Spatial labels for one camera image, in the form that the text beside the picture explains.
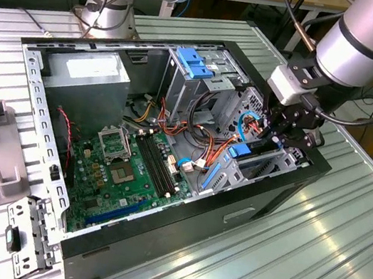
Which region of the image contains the red orange yellow power wire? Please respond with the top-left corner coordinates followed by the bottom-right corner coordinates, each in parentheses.
top-left (241, 115), bottom-right (271, 137)

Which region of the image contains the black RAM slot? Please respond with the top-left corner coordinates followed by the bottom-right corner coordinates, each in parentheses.
top-left (127, 132), bottom-right (179, 199)
top-left (141, 130), bottom-right (190, 194)
top-left (136, 131), bottom-right (185, 195)
top-left (132, 132), bottom-right (182, 198)

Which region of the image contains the blue plastic drive latch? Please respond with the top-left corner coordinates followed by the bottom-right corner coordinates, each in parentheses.
top-left (170, 45), bottom-right (218, 83)

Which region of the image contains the metal socket cover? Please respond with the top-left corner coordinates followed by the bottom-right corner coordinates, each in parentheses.
top-left (92, 120), bottom-right (138, 169)

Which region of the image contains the blue expansion slot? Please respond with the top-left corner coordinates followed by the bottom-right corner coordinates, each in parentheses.
top-left (83, 190), bottom-right (148, 236)

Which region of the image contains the yellow orange wire bundle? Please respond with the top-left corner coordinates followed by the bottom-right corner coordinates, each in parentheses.
top-left (134, 93), bottom-right (162, 127)

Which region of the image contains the red fan wire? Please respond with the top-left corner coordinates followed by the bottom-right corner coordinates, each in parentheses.
top-left (46, 106), bottom-right (80, 177)

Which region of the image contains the black cable metal plug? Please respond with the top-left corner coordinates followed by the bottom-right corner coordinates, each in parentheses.
top-left (268, 0), bottom-right (326, 53)

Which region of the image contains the green motherboard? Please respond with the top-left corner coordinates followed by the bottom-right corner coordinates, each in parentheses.
top-left (56, 116), bottom-right (204, 254)

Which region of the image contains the black case slider latch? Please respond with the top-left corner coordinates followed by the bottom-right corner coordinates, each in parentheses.
top-left (47, 164), bottom-right (62, 183)

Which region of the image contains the long blue data wire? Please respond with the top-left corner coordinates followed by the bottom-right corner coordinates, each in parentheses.
top-left (234, 108), bottom-right (263, 147)

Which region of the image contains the grey metal optical drive cage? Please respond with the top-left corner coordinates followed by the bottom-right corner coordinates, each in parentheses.
top-left (155, 37), bottom-right (256, 139)

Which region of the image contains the orange red wire bundle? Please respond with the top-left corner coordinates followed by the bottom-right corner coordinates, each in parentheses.
top-left (149, 97), bottom-right (246, 176)

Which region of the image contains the black bracket latch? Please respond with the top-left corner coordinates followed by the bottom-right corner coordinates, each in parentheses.
top-left (1, 225), bottom-right (26, 255)

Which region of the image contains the grey metal disk bay cage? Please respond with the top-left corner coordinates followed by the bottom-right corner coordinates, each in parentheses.
top-left (198, 80), bottom-right (325, 214)

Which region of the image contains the short blue data wire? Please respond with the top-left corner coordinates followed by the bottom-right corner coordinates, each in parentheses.
top-left (175, 154), bottom-right (212, 179)

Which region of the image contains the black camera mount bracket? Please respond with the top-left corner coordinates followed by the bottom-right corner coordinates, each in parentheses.
top-left (284, 60), bottom-right (333, 94)

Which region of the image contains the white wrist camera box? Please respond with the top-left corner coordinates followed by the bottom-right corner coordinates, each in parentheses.
top-left (264, 62), bottom-right (316, 110)

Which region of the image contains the thin cable with plug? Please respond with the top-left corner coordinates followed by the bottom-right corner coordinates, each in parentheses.
top-left (16, 7), bottom-right (57, 39)

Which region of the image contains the grey power supply unit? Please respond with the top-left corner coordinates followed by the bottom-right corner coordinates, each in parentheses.
top-left (31, 41), bottom-right (137, 143)

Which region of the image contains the hard disk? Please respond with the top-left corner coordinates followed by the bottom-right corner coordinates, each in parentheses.
top-left (200, 131), bottom-right (283, 202)

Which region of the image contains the CPU socket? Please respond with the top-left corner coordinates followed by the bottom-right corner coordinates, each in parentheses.
top-left (105, 157), bottom-right (140, 189)

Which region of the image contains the grey metal expansion bracket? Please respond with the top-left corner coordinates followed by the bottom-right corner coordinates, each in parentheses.
top-left (0, 191), bottom-right (72, 279)

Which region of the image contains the black tripod stand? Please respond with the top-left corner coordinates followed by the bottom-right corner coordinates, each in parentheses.
top-left (270, 0), bottom-right (312, 59)

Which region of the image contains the black open PC case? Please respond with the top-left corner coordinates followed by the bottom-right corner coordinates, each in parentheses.
top-left (0, 4), bottom-right (352, 279)

